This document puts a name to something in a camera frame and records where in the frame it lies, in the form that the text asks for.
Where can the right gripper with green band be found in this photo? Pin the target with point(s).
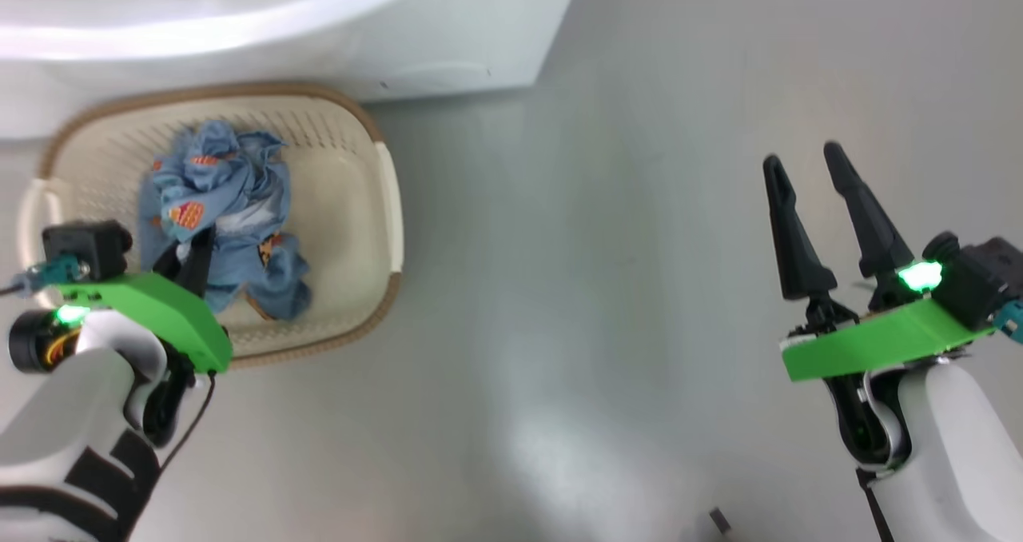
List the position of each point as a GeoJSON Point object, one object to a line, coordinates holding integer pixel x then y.
{"type": "Point", "coordinates": [871, 342]}

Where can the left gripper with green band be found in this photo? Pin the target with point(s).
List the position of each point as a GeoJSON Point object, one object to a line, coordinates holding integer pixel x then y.
{"type": "Point", "coordinates": [160, 306]}

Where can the blue denim garment with patches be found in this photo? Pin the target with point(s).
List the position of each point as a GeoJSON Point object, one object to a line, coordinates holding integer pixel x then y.
{"type": "Point", "coordinates": [240, 198]}

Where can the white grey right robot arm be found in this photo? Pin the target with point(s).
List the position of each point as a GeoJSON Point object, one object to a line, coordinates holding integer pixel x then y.
{"type": "Point", "coordinates": [951, 454]}

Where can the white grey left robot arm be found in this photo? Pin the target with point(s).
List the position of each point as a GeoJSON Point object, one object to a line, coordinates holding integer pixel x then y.
{"type": "Point", "coordinates": [72, 430]}

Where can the cream perforated laundry basket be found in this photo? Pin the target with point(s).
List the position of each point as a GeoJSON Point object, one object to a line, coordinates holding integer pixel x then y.
{"type": "Point", "coordinates": [344, 206]}

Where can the white front-load washing machine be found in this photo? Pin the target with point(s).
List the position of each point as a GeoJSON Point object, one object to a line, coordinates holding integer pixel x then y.
{"type": "Point", "coordinates": [320, 30]}

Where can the small dark object on floor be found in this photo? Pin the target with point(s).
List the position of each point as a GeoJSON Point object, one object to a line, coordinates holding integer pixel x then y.
{"type": "Point", "coordinates": [720, 522]}

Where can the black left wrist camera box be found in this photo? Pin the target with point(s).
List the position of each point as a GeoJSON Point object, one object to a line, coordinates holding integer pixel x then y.
{"type": "Point", "coordinates": [84, 246]}

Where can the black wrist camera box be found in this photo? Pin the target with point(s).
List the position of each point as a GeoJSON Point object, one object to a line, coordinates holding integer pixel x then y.
{"type": "Point", "coordinates": [987, 278]}
{"type": "Point", "coordinates": [84, 246]}

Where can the teal left camera connector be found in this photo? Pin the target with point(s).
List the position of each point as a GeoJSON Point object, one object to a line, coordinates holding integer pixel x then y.
{"type": "Point", "coordinates": [60, 272]}

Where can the teal camera connector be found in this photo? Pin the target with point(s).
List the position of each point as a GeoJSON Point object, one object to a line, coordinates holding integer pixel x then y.
{"type": "Point", "coordinates": [60, 272]}
{"type": "Point", "coordinates": [1011, 322]}

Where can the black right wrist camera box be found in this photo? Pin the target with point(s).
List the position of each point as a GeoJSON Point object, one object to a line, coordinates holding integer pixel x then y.
{"type": "Point", "coordinates": [987, 278]}

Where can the teal right camera connector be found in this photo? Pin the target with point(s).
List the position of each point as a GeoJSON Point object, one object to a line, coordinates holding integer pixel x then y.
{"type": "Point", "coordinates": [1011, 322]}

